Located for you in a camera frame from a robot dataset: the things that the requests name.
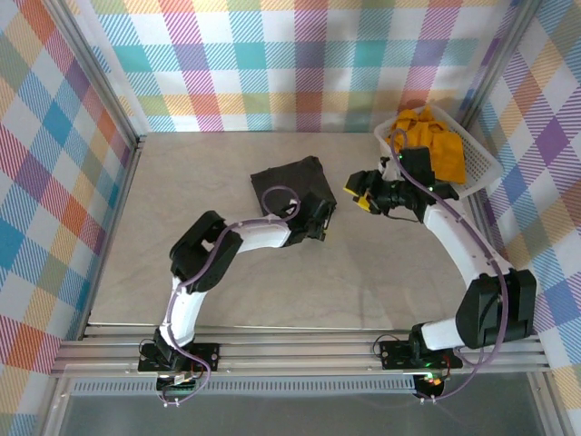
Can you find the black t-shirt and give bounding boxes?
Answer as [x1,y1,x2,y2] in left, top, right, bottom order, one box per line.
[250,155,338,219]

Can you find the yellow t-shirt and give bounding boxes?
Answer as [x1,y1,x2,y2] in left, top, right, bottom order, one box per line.
[389,106,468,185]

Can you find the white plastic mesh basket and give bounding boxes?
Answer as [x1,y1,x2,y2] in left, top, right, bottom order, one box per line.
[374,104,504,200]

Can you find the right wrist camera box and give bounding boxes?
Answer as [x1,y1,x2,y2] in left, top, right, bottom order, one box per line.
[360,168,388,197]

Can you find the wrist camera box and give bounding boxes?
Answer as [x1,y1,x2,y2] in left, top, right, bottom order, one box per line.
[360,168,388,197]
[312,206,338,243]

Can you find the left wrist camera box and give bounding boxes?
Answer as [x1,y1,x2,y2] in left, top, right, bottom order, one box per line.
[312,206,338,243]

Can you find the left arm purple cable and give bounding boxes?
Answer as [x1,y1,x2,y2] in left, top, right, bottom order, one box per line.
[156,185,301,408]

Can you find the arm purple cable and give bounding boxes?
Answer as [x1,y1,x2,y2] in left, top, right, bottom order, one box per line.
[389,129,507,404]
[156,185,301,408]

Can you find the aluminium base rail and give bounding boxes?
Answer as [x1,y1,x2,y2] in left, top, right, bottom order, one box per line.
[49,324,553,378]

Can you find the aluminium frame post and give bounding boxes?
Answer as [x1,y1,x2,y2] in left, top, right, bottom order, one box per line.
[44,0,149,151]
[456,0,546,137]

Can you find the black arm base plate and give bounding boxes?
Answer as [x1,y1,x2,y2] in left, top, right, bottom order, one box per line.
[137,342,222,374]
[378,339,464,370]

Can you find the grey slotted cable duct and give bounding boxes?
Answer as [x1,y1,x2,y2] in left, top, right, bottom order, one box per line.
[70,379,419,397]

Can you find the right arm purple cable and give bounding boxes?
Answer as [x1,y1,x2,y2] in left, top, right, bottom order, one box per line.
[389,129,507,404]

